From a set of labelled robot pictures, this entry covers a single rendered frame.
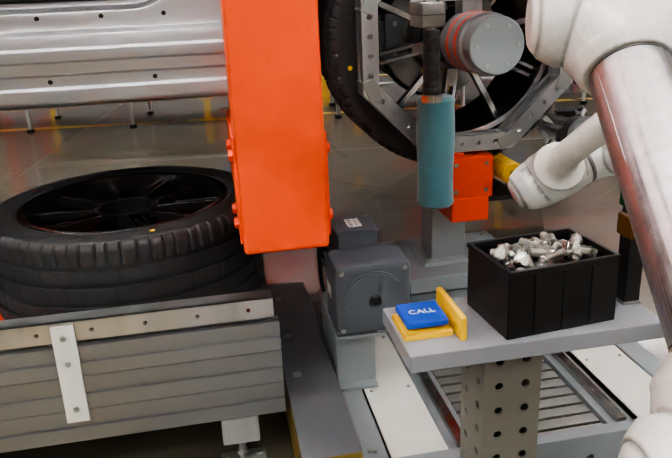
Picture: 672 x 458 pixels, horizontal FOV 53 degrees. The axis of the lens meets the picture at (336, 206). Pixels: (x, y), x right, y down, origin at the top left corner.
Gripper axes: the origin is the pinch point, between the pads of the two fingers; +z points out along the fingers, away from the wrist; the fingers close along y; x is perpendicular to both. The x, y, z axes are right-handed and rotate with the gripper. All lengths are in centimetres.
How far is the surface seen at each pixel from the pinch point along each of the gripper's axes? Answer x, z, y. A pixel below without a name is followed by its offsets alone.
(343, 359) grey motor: 7, -23, -76
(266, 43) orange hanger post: 70, -44, -33
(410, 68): 30.0, 18.8, -11.9
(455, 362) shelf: 21, -74, -50
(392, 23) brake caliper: 42.9, 15.2, -7.3
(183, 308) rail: 48, -36, -83
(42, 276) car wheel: 72, -21, -101
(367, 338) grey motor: 6, -23, -69
